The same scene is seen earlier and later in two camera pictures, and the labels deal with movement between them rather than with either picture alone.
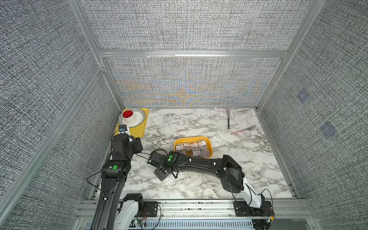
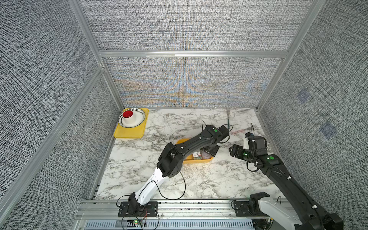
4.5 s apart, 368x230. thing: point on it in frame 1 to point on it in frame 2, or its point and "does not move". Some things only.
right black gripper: [159, 175] to [240, 149]
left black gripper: [137, 144] to [213, 153]
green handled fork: [228, 112] does not move
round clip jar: [205, 153] does not move
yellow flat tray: [138, 131] does not move
